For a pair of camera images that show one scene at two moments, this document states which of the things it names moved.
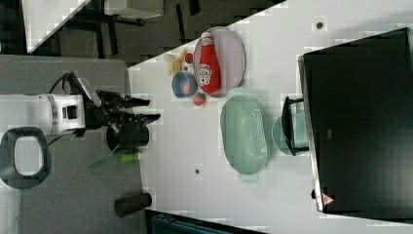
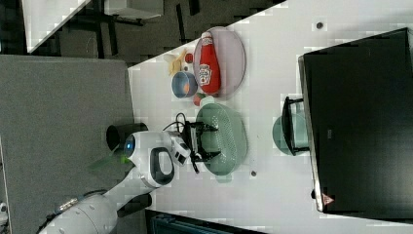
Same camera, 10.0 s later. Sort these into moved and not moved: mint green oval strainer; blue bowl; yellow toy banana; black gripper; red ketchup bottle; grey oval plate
Moved: mint green oval strainer; black gripper
Not moved: grey oval plate; red ketchup bottle; blue bowl; yellow toy banana
